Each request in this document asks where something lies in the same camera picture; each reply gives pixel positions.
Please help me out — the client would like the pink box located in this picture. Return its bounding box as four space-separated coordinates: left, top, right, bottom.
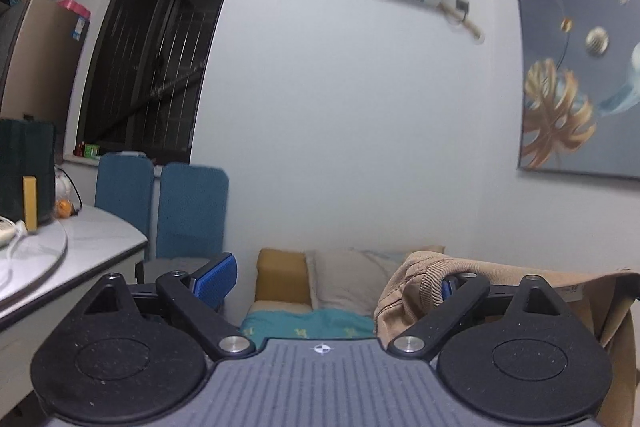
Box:
56 0 92 24

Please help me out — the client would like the tan knit garment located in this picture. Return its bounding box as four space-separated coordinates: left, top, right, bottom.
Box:
372 249 640 427

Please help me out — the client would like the dark green box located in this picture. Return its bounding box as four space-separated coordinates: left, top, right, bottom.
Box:
0 119 56 228

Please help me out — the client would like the white plastic bag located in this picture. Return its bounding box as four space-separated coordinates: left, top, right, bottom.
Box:
54 167 72 206

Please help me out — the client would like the grey pillow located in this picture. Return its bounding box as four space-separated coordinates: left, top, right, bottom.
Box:
305 248 416 320

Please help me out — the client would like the dark barred window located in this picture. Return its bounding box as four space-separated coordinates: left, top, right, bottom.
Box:
75 0 246 166

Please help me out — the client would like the teal printed blanket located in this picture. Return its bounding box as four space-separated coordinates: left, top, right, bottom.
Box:
240 307 378 340

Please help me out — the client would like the air conditioner wrapped pipe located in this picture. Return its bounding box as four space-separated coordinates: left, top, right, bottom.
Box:
439 2 486 44

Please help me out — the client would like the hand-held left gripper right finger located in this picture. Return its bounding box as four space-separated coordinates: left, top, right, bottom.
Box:
387 272 567 360

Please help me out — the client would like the beige tall cabinet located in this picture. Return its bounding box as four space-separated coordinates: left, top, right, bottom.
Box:
0 0 91 132

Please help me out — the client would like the round glass turntable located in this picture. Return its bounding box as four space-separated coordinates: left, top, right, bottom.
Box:
0 217 68 308

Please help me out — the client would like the blue upholstered chair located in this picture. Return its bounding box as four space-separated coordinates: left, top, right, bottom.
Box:
95 153 153 253
136 163 230 288

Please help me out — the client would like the gold leaf wall painting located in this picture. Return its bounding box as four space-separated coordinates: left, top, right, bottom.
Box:
516 0 640 182

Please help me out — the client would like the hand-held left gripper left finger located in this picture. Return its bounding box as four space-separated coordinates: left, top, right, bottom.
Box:
82 252 257 362

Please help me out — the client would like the yellow rectangular block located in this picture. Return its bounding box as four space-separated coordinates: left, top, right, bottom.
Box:
22 177 39 234

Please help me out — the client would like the yellow cushion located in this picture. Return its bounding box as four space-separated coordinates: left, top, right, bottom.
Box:
255 248 313 308

